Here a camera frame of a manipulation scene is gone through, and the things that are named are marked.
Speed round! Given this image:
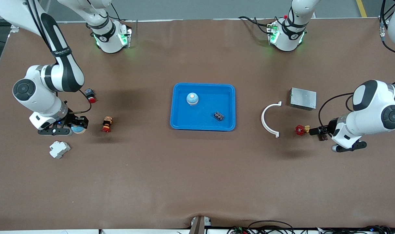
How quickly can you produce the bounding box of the brass valve with red handwheel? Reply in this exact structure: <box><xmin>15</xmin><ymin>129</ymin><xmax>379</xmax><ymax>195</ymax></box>
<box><xmin>295</xmin><ymin>125</ymin><xmax>312</xmax><ymax>136</ymax></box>

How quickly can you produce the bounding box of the red pushbutton with black body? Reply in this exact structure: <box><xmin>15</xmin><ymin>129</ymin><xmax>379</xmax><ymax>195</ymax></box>
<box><xmin>84</xmin><ymin>88</ymin><xmax>97</xmax><ymax>104</ymax></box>

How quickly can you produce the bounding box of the white circuit breaker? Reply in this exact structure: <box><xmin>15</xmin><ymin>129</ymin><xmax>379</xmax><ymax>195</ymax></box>
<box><xmin>49</xmin><ymin>140</ymin><xmax>71</xmax><ymax>159</ymax></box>

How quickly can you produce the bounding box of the silver metal power supply box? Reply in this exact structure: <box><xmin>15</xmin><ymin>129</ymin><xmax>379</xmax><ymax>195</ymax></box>
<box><xmin>289</xmin><ymin>87</ymin><xmax>317</xmax><ymax>111</ymax></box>

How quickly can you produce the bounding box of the white curved pipe clamp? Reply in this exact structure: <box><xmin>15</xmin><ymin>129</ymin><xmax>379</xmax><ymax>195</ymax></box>
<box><xmin>261</xmin><ymin>101</ymin><xmax>282</xmax><ymax>138</ymax></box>

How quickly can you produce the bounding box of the brown table mat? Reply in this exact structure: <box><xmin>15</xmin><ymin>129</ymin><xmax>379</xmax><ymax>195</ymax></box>
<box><xmin>0</xmin><ymin>18</ymin><xmax>395</xmax><ymax>231</ymax></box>

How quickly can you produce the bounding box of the blue plastic tray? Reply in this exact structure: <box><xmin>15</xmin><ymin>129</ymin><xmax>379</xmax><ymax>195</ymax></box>
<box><xmin>170</xmin><ymin>83</ymin><xmax>236</xmax><ymax>132</ymax></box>

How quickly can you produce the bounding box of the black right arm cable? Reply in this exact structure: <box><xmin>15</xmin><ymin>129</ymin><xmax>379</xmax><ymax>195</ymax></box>
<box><xmin>24</xmin><ymin>0</ymin><xmax>93</xmax><ymax>114</ymax></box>

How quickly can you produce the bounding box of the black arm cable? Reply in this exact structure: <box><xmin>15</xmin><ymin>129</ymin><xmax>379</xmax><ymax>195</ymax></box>
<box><xmin>24</xmin><ymin>0</ymin><xmax>93</xmax><ymax>114</ymax></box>
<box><xmin>318</xmin><ymin>0</ymin><xmax>395</xmax><ymax>130</ymax></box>

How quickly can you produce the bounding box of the black looped cable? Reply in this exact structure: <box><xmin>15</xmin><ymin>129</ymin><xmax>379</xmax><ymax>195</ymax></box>
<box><xmin>248</xmin><ymin>220</ymin><xmax>294</xmax><ymax>234</ymax></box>

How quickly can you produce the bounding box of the tangled cable bundle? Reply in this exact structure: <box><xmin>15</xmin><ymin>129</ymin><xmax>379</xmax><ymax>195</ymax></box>
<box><xmin>227</xmin><ymin>224</ymin><xmax>395</xmax><ymax>234</ymax></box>

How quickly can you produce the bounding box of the black base cable right arm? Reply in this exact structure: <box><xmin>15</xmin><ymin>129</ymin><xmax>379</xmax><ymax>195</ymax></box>
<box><xmin>110</xmin><ymin>3</ymin><xmax>133</xmax><ymax>23</ymax></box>

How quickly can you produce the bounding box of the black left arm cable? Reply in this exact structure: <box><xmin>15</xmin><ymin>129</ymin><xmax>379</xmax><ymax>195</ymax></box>
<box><xmin>318</xmin><ymin>0</ymin><xmax>395</xmax><ymax>130</ymax></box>

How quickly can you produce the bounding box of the black base cables left arm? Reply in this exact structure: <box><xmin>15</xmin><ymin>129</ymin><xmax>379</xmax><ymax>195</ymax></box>
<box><xmin>238</xmin><ymin>16</ymin><xmax>273</xmax><ymax>35</ymax></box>

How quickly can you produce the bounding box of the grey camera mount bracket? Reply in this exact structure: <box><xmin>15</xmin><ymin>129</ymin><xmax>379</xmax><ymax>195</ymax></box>
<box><xmin>188</xmin><ymin>216</ymin><xmax>212</xmax><ymax>234</ymax></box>

